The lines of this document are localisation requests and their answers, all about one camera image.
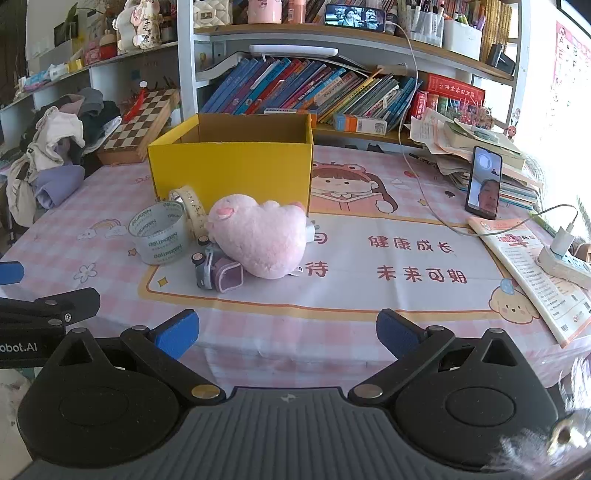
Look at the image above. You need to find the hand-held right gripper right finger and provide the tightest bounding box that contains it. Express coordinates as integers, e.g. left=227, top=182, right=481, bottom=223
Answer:
left=347, top=309, right=537, bottom=405

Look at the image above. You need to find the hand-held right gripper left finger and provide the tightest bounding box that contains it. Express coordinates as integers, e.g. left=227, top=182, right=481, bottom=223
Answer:
left=44, top=310, right=228, bottom=408

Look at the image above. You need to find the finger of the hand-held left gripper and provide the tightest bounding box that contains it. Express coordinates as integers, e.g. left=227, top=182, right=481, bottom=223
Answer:
left=0, top=287, right=101, bottom=329
left=0, top=261, right=25, bottom=286

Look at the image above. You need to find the purple grey toy car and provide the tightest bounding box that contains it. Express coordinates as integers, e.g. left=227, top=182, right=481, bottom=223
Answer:
left=191, top=236, right=245, bottom=293

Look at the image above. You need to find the clear tape roll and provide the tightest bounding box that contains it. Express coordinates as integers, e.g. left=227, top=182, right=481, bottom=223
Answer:
left=128, top=200, right=195, bottom=265

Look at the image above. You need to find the cream tape roll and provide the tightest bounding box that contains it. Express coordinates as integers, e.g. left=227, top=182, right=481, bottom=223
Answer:
left=167, top=185, right=209, bottom=241

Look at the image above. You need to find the pink plush toy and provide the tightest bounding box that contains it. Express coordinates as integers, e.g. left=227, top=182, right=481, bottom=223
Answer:
left=205, top=194, right=308, bottom=279

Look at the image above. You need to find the yellow cardboard box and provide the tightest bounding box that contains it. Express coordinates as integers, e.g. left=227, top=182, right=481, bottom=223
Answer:
left=147, top=113, right=315, bottom=217

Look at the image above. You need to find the orange edged booklet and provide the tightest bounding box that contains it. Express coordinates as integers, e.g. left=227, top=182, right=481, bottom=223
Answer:
left=467, top=216, right=591, bottom=349

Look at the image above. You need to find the pile of clothes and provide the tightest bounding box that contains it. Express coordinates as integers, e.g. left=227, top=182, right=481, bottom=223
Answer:
left=4, top=88, right=123, bottom=227

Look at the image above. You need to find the standing black smartphone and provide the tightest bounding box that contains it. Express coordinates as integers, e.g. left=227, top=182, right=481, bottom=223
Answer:
left=465, top=146, right=503, bottom=220

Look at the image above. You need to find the white power strip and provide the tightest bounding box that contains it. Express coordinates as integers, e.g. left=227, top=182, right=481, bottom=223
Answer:
left=536, top=244, right=591, bottom=289

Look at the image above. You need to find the white charger adapter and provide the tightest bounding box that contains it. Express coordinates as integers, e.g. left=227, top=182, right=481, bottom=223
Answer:
left=549, top=225, right=573, bottom=257

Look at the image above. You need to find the wooden chess board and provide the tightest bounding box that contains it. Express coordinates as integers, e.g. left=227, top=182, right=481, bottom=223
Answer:
left=97, top=89, right=181, bottom=165

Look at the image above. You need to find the fluffy grey cuff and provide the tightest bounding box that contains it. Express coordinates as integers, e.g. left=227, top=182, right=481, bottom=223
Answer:
left=499, top=355, right=591, bottom=480

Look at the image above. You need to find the stack of papers and books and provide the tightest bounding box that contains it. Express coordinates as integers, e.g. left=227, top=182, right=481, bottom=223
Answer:
left=409, top=108, right=543, bottom=210

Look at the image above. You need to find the red plastic toy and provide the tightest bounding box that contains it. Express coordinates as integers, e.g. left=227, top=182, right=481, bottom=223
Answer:
left=123, top=88, right=149, bottom=121

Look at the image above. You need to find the orange white carton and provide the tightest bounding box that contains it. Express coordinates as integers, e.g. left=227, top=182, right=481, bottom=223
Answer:
left=332, top=113, right=389, bottom=136

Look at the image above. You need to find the red thick dictionary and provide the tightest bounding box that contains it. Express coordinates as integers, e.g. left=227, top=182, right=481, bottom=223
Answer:
left=418, top=73, right=486, bottom=109

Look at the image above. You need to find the white bookshelf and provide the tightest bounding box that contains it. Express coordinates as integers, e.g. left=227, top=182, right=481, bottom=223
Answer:
left=178, top=0, right=522, bottom=148

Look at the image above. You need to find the row of colourful books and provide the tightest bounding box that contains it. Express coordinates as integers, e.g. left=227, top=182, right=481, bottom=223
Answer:
left=201, top=58, right=421, bottom=132

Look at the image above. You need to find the white cat figurine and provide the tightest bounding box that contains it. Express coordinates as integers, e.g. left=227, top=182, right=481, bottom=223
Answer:
left=115, top=0, right=162, bottom=51

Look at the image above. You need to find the small black box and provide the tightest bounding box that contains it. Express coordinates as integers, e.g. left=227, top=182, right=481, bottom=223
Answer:
left=488, top=44, right=516, bottom=75

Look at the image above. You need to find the white pen holder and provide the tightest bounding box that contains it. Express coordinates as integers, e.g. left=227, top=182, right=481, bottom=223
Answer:
left=443, top=18, right=483, bottom=61

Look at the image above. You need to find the white flat lamp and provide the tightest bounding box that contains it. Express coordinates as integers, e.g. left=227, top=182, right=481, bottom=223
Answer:
left=249, top=45, right=338, bottom=58

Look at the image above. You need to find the smartphone playing video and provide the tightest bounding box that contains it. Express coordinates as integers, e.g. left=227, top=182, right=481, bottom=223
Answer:
left=324, top=4, right=387, bottom=33

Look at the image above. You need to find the white quilted bag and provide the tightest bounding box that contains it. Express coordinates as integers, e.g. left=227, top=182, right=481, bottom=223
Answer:
left=193, top=0, right=232, bottom=27

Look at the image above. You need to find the row of yellow books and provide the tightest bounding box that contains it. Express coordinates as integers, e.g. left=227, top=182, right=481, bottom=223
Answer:
left=480, top=0, right=513, bottom=61

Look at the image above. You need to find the grey adapter cable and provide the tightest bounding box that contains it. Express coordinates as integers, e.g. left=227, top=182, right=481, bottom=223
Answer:
left=480, top=204, right=580, bottom=238

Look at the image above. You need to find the white charging cable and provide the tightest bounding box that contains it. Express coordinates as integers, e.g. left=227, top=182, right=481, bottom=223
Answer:
left=387, top=21, right=483, bottom=237

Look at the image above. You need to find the wall poster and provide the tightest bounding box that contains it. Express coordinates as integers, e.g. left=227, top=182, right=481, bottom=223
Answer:
left=549, top=21, right=591, bottom=134

